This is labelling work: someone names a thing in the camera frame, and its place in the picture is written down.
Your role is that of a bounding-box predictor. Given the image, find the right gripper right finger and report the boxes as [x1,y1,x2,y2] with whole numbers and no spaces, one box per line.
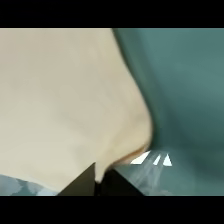
[99,168,146,197]

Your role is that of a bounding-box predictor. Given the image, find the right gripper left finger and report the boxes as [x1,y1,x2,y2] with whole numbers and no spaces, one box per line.
[57,162,98,197]

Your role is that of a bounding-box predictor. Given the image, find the cream garment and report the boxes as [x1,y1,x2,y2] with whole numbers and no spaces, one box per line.
[0,27,155,194]

